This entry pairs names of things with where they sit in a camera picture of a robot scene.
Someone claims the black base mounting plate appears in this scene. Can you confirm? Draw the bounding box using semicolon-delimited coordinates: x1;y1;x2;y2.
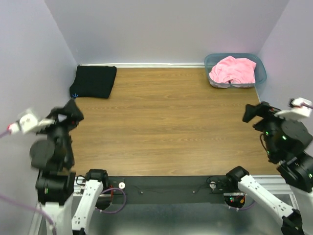
96;176;246;209

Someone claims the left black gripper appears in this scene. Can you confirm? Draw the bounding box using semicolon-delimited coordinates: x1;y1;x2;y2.
37;96;85;164

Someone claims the teal plastic bin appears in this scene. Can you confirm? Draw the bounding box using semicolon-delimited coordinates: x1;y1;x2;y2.
204;53;267;88

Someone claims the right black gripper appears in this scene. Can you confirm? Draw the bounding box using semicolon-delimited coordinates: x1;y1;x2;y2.
241;99;297;158

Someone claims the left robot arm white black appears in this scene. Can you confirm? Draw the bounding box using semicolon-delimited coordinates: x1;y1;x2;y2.
30;99;109;235

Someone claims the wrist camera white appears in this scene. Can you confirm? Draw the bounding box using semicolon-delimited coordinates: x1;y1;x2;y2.
7;109;56;134
275;97;313;120

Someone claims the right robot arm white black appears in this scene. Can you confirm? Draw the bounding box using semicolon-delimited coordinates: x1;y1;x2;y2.
225;98;313;235

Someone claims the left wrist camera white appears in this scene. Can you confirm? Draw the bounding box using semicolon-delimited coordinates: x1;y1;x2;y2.
7;109;56;134

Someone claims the pink t shirt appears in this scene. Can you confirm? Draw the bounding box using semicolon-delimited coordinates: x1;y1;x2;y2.
209;56;256;84

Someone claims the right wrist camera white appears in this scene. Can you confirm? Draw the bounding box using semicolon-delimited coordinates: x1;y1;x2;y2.
275;97;313;120

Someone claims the black t shirt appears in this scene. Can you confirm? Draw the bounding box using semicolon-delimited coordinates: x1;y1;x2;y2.
69;66;117;99

